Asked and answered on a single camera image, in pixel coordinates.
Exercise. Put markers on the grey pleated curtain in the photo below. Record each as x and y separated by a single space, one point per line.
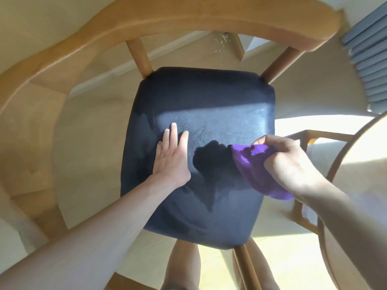
367 63

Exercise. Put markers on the person's left forearm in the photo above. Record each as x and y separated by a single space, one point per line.
81 232

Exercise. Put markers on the wooden chair with black seat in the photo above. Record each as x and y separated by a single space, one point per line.
196 102

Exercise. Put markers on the person's left leg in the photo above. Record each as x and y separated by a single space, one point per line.
181 265

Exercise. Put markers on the person's leg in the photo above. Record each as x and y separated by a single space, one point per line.
181 265
263 268

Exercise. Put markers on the person's right leg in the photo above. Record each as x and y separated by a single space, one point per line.
263 268

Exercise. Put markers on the person's right forearm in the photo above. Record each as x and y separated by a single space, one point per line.
353 226

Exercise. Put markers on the purple microfibre cloth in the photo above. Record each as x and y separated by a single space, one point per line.
257 172

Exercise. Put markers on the person's left hand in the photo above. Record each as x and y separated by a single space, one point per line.
172 166

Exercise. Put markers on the round wooden table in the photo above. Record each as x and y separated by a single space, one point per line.
359 193

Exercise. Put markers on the person's right hand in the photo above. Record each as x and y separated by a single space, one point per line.
290 166

